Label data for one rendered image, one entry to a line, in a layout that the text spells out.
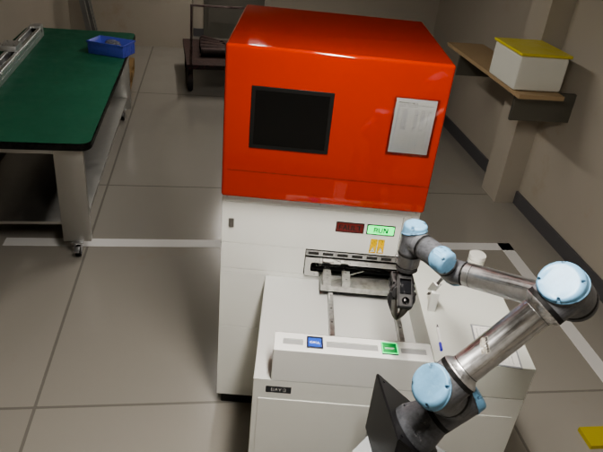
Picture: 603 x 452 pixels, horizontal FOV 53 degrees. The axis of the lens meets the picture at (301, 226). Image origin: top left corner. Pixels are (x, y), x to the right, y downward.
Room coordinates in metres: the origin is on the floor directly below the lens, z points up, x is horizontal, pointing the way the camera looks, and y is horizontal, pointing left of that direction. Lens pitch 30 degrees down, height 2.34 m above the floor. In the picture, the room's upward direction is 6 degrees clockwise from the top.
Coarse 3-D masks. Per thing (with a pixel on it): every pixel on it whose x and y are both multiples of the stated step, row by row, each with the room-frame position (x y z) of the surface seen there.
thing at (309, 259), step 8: (312, 256) 2.16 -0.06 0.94; (320, 256) 2.16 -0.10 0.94; (336, 264) 2.16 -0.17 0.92; (344, 264) 2.16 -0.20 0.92; (352, 264) 2.16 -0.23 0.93; (360, 264) 2.16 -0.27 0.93; (368, 264) 2.16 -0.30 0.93; (376, 264) 2.16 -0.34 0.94; (384, 264) 2.16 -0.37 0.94; (392, 264) 2.17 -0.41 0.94; (304, 272) 2.15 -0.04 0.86; (312, 272) 2.15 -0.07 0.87; (320, 272) 2.15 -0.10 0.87; (336, 272) 2.17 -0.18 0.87
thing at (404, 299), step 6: (402, 276) 1.58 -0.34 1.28; (408, 276) 1.58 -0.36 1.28; (402, 282) 1.56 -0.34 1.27; (408, 282) 1.57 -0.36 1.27; (402, 288) 1.55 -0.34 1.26; (408, 288) 1.55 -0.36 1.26; (402, 294) 1.53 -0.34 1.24; (408, 294) 1.53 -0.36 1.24; (402, 300) 1.51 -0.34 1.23; (408, 300) 1.51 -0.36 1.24; (402, 306) 1.50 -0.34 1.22; (408, 306) 1.50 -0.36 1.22
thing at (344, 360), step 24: (288, 336) 1.61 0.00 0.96; (336, 336) 1.63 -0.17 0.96; (288, 360) 1.54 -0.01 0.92; (312, 360) 1.54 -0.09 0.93; (336, 360) 1.54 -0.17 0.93; (360, 360) 1.55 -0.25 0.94; (384, 360) 1.55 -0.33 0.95; (408, 360) 1.55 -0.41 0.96; (432, 360) 1.57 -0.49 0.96; (336, 384) 1.54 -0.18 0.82; (360, 384) 1.55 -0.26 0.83; (408, 384) 1.55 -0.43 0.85
